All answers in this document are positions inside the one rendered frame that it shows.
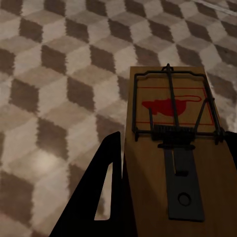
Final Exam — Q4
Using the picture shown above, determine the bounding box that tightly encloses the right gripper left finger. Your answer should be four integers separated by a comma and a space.
49, 131, 124, 237

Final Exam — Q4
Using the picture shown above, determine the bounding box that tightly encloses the mousetrap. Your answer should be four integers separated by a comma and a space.
122, 63, 237, 237

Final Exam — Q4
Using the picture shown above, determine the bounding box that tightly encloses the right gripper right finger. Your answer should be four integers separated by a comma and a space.
225, 131, 237, 168

